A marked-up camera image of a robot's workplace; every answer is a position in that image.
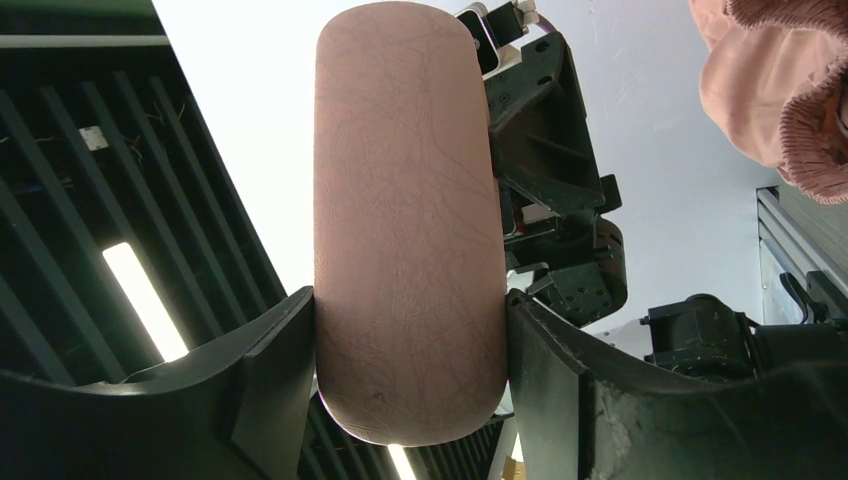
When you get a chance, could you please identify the pink glasses case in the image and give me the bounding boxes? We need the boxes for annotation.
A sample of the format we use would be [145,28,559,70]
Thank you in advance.
[314,1,507,447]

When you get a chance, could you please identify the ceiling light strip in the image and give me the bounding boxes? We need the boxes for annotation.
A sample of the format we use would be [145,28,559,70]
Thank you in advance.
[102,242,189,362]

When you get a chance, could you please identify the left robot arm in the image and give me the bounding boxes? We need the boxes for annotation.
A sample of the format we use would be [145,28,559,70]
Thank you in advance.
[485,33,847,392]

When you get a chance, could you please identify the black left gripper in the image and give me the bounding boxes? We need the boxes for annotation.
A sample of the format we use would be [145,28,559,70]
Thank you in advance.
[484,32,628,327]

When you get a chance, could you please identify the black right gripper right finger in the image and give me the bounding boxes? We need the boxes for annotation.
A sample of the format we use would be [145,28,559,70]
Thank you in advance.
[506,290,847,479]

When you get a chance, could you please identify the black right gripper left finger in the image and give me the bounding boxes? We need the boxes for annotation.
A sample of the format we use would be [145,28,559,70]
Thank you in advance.
[1,287,315,479]

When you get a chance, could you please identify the pink shorts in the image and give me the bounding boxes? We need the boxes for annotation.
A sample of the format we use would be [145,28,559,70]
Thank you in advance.
[689,0,847,205]

